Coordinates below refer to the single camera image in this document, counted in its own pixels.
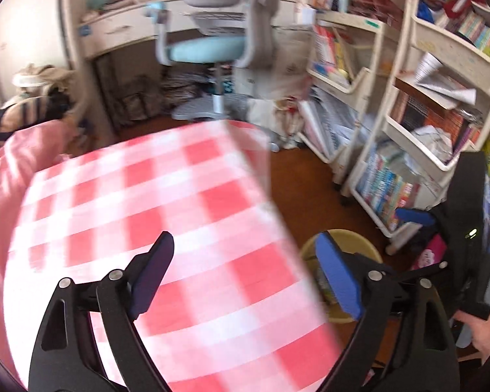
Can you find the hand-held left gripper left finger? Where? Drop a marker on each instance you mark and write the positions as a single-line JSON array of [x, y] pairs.
[[151, 277]]

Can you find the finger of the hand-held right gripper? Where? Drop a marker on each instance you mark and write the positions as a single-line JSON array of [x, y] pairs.
[[414, 217], [433, 270]]

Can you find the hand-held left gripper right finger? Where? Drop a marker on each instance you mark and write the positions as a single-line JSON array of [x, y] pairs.
[[339, 277]]

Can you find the yellow plastic bin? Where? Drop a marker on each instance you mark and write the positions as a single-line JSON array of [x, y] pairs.
[[363, 249]]

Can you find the person's right hand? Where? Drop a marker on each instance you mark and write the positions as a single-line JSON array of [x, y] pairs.
[[480, 335]]

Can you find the pink printed bag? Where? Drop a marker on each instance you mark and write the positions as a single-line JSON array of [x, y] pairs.
[[428, 253]]

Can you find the row of colourful books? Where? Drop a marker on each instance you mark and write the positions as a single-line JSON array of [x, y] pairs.
[[388, 188]]

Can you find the crumpled white paper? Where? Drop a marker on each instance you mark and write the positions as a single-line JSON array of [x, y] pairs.
[[433, 143]]

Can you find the red white checkered tablecloth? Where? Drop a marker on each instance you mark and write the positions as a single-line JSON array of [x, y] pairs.
[[188, 196]]

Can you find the row of dark orange books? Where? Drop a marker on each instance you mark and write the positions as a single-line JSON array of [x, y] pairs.
[[428, 114]]

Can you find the tall white book cart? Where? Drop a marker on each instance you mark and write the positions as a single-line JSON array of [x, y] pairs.
[[386, 102]]

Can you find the stack of white booklets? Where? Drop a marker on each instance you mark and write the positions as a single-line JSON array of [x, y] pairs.
[[330, 122]]

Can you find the loose white paper sheets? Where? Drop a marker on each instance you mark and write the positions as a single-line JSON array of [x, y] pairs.
[[445, 83]]

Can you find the low white book cart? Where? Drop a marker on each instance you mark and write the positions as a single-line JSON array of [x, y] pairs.
[[363, 85]]

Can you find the white red plastic bag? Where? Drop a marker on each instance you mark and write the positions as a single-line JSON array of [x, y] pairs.
[[288, 122]]

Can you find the row of pastel books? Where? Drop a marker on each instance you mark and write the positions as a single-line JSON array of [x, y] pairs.
[[473, 32]]

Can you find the dark shiny bag pile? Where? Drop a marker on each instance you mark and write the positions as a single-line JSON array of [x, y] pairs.
[[147, 94]]

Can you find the stack of thin colourful books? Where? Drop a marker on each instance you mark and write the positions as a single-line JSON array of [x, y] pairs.
[[326, 49]]

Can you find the white printed plastic bag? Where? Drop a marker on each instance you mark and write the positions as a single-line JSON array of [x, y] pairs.
[[277, 73]]

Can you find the striped beige cloth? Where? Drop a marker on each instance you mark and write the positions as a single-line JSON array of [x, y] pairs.
[[28, 110]]

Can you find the cream cloth pile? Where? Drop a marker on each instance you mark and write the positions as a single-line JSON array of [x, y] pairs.
[[32, 77]]

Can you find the grey blue desk chair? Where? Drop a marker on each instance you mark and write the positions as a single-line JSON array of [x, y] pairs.
[[208, 49]]

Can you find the white desk with drawers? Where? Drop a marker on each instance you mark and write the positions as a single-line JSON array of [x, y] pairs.
[[114, 32]]

